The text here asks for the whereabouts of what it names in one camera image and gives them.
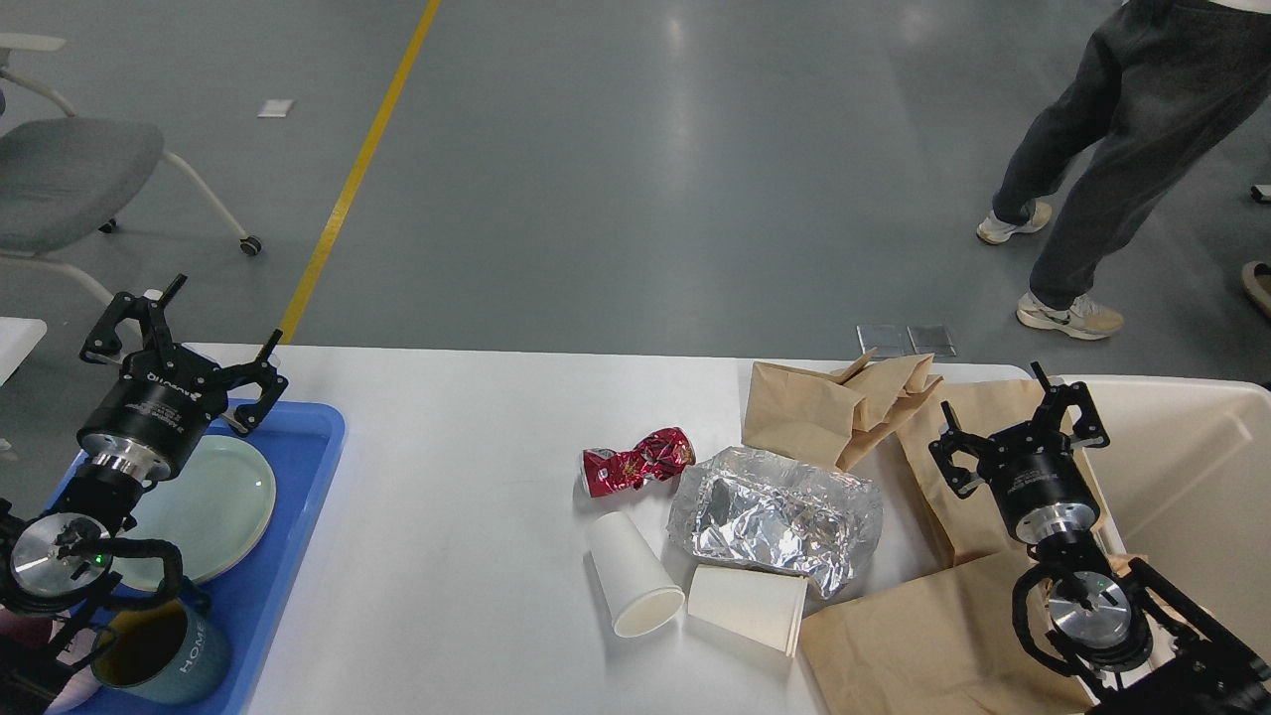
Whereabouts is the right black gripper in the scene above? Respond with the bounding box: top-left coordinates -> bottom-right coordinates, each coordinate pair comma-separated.
927,359 -> 1111,544

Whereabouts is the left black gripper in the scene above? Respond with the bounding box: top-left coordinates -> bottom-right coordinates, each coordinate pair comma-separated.
78,276 -> 289,483

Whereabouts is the light green plate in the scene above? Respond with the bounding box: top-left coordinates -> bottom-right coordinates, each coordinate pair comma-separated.
123,434 -> 277,584

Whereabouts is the small brown paper bag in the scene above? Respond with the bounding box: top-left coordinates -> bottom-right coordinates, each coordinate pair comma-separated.
744,352 -> 943,474

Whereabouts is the large brown paper bag front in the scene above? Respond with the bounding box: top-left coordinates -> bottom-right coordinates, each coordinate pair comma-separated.
799,551 -> 1092,714

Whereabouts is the dark teal mug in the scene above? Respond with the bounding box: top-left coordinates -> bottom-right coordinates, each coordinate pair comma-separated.
89,580 -> 234,705

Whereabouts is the pink mug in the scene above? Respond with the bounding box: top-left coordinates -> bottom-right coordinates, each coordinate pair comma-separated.
1,608 -> 100,714

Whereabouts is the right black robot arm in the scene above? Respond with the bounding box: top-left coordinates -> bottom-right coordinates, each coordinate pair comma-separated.
928,363 -> 1270,714

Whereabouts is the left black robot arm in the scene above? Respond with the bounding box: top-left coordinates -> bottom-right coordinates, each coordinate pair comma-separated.
3,276 -> 289,714

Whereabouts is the brown paper bag under gripper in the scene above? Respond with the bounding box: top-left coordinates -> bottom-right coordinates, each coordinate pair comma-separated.
896,378 -> 1043,565

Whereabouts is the blue plastic tray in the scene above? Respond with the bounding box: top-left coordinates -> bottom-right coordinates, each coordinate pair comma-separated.
72,401 -> 346,714

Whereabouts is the beige plastic bin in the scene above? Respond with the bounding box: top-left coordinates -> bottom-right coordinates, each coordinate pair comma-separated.
1080,373 -> 1270,657

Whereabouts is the white side table corner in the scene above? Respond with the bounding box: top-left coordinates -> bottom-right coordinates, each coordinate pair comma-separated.
0,316 -> 50,384

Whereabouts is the grey office chair left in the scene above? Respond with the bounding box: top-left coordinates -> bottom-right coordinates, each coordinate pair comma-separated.
1,33 -> 262,304

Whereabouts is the crumpled aluminium foil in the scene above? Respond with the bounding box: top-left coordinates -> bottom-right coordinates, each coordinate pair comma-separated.
666,444 -> 885,599

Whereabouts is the crushed red can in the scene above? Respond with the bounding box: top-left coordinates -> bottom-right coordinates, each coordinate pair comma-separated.
581,427 -> 697,499

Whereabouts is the white paper cup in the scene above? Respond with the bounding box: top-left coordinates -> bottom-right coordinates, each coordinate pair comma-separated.
586,511 -> 685,639

